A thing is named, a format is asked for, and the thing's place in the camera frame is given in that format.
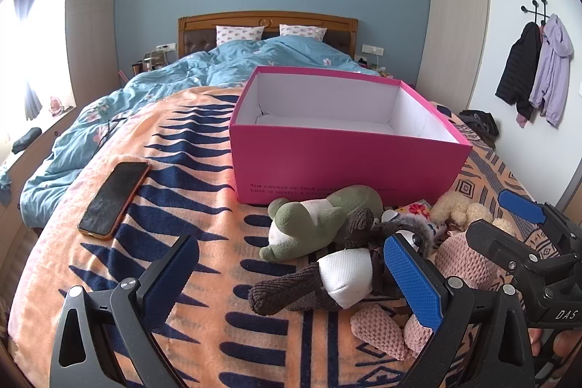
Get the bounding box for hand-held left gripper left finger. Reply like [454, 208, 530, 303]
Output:
[49, 235, 201, 388]

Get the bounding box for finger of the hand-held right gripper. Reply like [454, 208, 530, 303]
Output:
[466, 220, 553, 295]
[498, 189, 582, 259]

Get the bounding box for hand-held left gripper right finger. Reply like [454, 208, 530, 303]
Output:
[383, 232, 542, 388]

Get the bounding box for pink knit plush keychain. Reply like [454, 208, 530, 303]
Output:
[350, 229, 501, 360]

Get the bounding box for cream fluffy plush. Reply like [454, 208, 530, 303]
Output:
[430, 190, 494, 229]

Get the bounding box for brown knit plush white shirt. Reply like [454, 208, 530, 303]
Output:
[248, 207, 437, 316]

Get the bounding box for floral pink tissue pack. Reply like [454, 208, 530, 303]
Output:
[382, 199, 444, 241]

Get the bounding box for green frog plush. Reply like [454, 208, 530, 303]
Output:
[260, 185, 385, 262]

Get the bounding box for pink cardboard box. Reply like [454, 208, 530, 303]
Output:
[228, 66, 474, 207]

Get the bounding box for person's right hand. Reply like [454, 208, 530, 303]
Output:
[530, 324, 582, 371]

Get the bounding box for pink garment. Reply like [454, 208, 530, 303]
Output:
[516, 22, 546, 129]

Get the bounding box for pile of dark clothes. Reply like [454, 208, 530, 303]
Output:
[458, 109, 500, 150]

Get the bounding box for orange navy patterned blanket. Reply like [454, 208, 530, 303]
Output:
[7, 85, 565, 388]

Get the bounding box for smartphone with orange case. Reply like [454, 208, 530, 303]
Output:
[77, 161, 152, 240]

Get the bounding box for lilac hooded jacket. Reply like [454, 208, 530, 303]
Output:
[528, 13, 574, 128]

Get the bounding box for black puffer jacket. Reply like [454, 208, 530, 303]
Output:
[495, 21, 544, 120]

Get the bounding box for beige wardrobe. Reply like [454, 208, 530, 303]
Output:
[416, 0, 492, 111]
[64, 0, 123, 109]

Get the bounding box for blue floral duvet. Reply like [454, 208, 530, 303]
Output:
[20, 36, 380, 229]

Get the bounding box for dark folded item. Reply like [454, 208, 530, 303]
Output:
[11, 127, 44, 153]

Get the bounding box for cluttered wooden bedside table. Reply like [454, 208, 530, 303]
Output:
[357, 55, 396, 80]

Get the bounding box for cluttered dark bedside table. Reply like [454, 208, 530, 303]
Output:
[131, 51, 167, 76]

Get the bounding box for white pink-print pillow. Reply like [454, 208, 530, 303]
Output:
[215, 25, 266, 48]
[278, 24, 328, 43]

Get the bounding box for wooden padded headboard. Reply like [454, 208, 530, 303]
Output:
[177, 11, 359, 59]

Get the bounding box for grey curtain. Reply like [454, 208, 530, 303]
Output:
[9, 0, 51, 123]

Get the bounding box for black wall coat hooks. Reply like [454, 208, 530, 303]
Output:
[521, 0, 551, 25]

